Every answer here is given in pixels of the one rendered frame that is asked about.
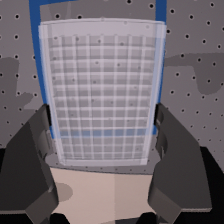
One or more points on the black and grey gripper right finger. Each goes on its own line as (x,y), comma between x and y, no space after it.
(187,186)

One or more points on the blue tape outline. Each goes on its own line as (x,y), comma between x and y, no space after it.
(34,8)

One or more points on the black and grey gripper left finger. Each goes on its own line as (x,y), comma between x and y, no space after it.
(28,194)

